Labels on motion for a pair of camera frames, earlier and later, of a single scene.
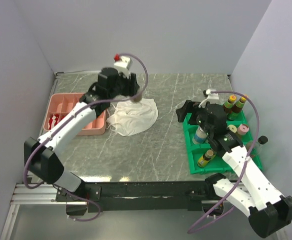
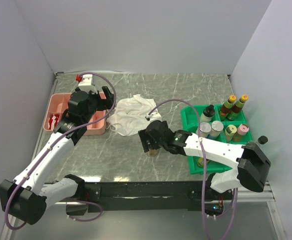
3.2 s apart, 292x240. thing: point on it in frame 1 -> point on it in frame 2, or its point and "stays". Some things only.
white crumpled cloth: x=130 y=118 stays
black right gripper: x=190 y=107 -> x=145 y=136
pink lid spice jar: x=242 y=129 stays
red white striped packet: x=53 y=121 stays
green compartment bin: x=218 y=164 stays
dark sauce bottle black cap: x=262 y=140 stays
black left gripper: x=131 y=89 -> x=107 y=103
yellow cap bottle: x=227 y=106 stays
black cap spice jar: x=137 y=98 -> x=152 y=152
